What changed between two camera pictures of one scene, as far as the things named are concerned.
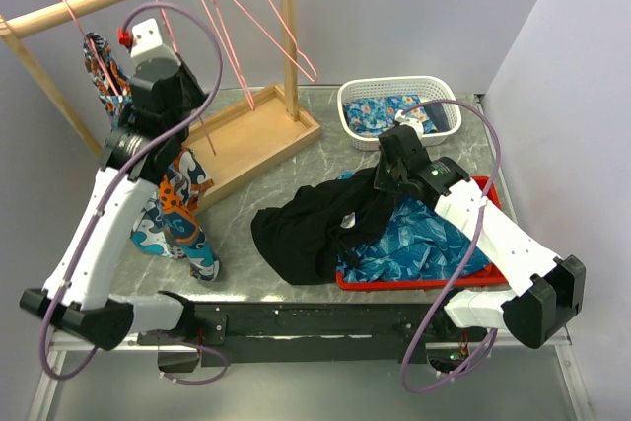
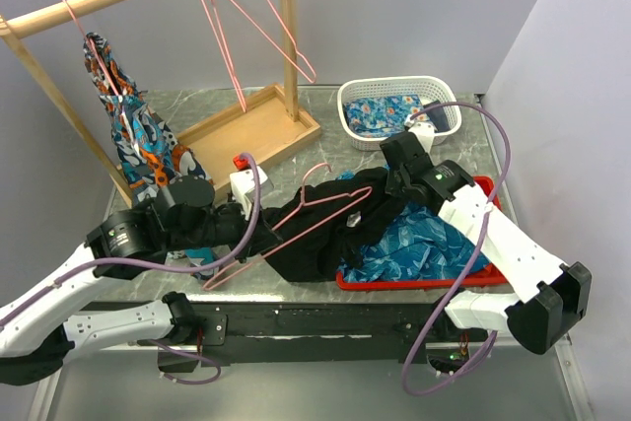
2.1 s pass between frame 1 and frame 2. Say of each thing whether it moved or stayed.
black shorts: stayed
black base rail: stayed
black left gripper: moved
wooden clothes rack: stayed
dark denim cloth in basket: stayed
